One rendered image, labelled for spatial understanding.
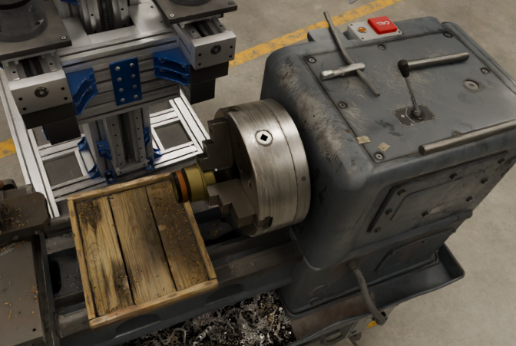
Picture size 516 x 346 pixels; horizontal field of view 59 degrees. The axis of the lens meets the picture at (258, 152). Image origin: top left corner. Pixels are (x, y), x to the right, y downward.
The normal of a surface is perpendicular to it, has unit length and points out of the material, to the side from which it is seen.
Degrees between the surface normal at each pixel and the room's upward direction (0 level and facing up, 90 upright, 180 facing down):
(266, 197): 59
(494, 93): 0
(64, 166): 0
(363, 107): 0
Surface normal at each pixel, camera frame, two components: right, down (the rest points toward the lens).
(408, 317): 0.11, -0.63
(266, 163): 0.30, -0.11
